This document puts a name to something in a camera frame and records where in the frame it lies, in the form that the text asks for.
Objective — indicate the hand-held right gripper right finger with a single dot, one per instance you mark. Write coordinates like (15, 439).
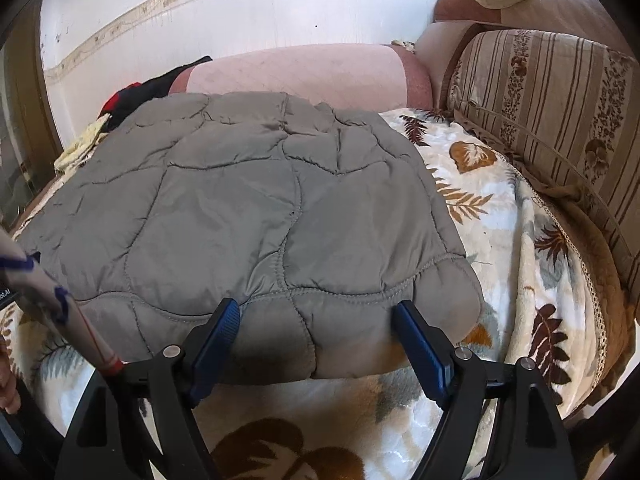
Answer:
(420, 350)

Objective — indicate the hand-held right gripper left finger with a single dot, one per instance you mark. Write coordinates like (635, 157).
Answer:
(215, 345)

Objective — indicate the grey quilted jacket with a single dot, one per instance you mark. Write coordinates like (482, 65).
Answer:
(250, 200)

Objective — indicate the person's left hand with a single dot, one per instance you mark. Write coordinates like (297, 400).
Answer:
(7, 380)

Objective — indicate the leaf-printed fleece blanket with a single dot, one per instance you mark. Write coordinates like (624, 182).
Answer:
(500, 240)

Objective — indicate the pale yellow cloth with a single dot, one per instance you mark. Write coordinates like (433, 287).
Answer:
(80, 147)

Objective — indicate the wooden cabinet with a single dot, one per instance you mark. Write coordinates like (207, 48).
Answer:
(25, 110)

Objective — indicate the brown sofa cover cloth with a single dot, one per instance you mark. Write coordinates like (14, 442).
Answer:
(615, 280)

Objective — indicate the black and red garment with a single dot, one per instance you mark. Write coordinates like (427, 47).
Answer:
(150, 87)

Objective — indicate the striped floral sofa cushion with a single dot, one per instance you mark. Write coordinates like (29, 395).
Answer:
(550, 100)

